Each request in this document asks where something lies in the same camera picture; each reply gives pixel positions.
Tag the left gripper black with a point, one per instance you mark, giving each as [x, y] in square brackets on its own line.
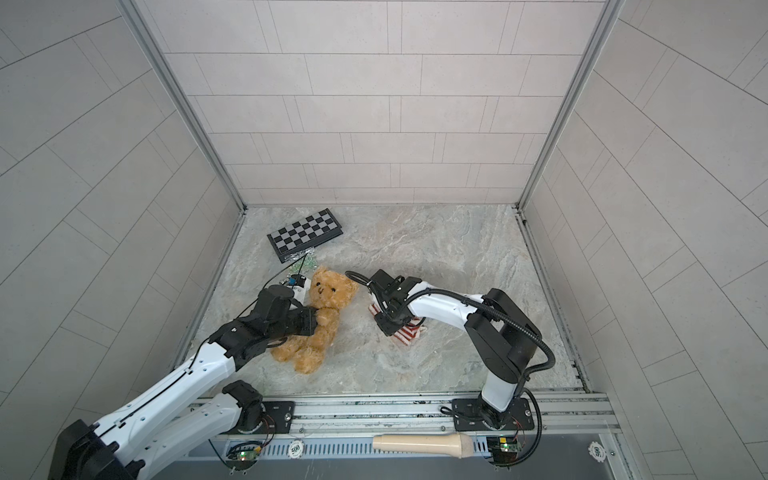
[310, 327]

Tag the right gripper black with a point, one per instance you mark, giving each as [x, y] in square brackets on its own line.
[387, 329]

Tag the red white striped sweater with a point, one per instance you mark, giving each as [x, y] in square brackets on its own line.
[406, 334]

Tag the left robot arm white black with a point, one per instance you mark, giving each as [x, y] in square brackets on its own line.
[141, 438]

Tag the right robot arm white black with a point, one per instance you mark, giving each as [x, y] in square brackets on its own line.
[507, 342]

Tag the small green clear bag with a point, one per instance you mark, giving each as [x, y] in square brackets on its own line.
[306, 265]

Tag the folded black white chessboard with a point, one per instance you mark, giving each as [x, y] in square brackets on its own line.
[307, 233]

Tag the left green circuit board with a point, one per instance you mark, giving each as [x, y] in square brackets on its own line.
[243, 456]

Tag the green circuit board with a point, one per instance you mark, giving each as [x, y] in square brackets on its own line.
[243, 456]
[503, 451]

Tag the right green circuit board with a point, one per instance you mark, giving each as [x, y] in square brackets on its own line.
[503, 451]

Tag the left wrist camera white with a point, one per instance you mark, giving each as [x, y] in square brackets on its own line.
[300, 285]

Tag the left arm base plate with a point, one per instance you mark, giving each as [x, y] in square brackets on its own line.
[270, 417]

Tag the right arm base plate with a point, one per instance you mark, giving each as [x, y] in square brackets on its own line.
[476, 415]

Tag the beige cylindrical handle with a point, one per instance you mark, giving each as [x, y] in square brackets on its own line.
[456, 445]

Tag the aluminium front rail frame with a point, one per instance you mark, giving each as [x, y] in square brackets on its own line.
[343, 427]

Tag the left aluminium corner post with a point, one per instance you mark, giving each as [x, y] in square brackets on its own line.
[139, 28]

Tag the aluminium corner post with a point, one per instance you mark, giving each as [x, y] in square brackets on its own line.
[599, 36]
[139, 28]

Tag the right aluminium corner post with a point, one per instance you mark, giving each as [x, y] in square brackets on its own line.
[599, 36]

